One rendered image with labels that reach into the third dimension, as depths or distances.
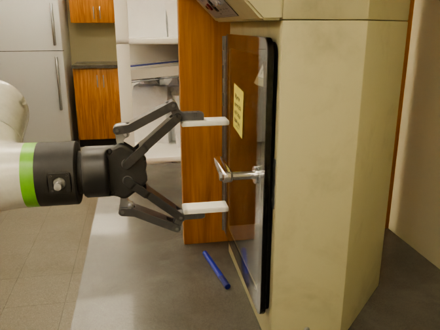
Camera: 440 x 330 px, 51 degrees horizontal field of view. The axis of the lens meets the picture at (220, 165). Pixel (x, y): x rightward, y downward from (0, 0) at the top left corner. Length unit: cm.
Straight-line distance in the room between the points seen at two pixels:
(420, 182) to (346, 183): 47
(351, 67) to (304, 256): 27
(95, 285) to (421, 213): 71
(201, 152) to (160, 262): 24
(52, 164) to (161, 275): 37
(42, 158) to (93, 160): 7
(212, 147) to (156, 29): 106
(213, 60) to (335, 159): 40
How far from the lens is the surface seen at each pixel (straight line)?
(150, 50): 280
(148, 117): 66
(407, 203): 116
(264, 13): 58
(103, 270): 96
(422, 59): 110
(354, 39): 62
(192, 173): 98
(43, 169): 66
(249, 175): 65
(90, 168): 66
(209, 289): 88
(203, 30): 93
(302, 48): 59
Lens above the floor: 140
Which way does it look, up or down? 17 degrees down
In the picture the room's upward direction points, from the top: straight up
